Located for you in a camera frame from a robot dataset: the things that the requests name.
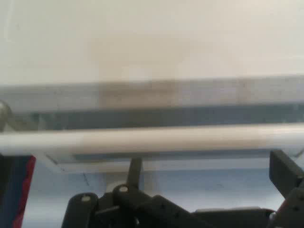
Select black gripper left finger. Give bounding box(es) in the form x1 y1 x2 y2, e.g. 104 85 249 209
62 158 207 228

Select white drawer with bar handle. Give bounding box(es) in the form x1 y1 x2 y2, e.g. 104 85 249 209
0 76 304 176

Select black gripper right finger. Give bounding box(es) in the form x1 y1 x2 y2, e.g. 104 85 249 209
267 149 304 228

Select white cabinet panel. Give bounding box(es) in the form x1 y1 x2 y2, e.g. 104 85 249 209
0 0 304 85

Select red and blue object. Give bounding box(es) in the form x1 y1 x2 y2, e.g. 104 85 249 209
0 153 37 228

